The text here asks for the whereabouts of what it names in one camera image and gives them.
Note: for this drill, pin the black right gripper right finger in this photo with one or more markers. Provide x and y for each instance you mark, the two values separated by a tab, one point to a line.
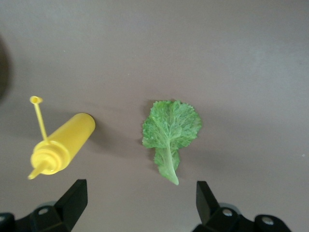
217	217

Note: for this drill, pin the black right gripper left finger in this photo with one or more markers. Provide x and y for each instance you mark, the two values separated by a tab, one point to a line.
62	212

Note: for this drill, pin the yellow squeeze bottle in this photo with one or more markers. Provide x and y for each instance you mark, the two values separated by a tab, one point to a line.
70	137

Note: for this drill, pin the green lettuce leaf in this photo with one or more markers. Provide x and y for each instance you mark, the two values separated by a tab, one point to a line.
171	125

